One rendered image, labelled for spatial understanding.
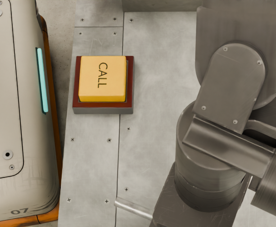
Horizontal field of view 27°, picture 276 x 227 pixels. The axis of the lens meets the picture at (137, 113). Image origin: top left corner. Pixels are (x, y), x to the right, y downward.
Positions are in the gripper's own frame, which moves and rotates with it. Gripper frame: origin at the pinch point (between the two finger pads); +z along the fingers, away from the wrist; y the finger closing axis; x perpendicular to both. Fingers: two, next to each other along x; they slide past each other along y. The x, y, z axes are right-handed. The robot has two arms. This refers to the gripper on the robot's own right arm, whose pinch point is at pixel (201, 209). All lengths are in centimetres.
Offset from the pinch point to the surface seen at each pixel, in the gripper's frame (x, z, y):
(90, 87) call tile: 19.3, 8.7, 12.3
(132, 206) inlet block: 8.1, 9.2, -0.2
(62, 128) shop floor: 49, 92, 34
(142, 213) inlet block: 6.7, 9.4, -0.5
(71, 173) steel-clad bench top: 17.5, 12.5, 1.7
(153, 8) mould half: 17.2, 11.6, 28.6
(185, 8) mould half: 12.9, 11.6, 30.3
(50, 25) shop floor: 69, 92, 64
